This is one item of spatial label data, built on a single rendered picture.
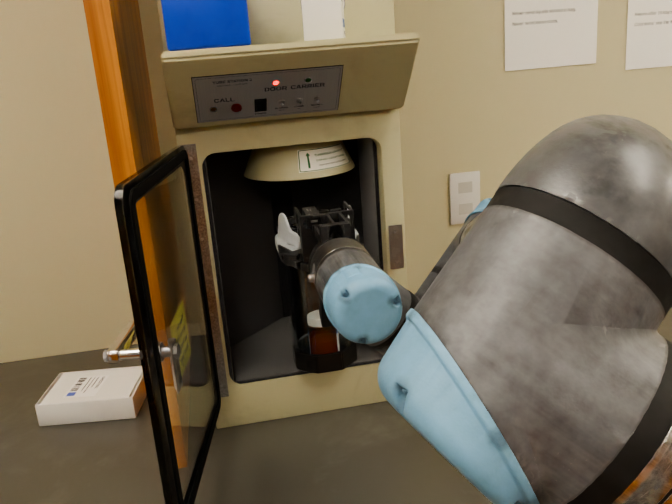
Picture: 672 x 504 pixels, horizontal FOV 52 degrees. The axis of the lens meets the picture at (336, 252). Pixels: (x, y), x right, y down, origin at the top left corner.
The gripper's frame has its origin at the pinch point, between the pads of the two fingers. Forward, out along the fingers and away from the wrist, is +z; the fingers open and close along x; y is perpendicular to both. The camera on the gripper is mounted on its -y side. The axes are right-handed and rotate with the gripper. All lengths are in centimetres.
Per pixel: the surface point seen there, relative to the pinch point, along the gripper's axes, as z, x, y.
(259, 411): -1.0, 11.2, -27.1
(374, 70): -7.9, -8.7, 23.9
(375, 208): 3.0, -10.4, 2.4
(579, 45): 43, -67, 22
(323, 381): -0.9, 0.6, -23.7
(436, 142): 43, -34, 4
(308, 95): -5.5, -0.2, 21.3
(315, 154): 2.7, -1.7, 11.9
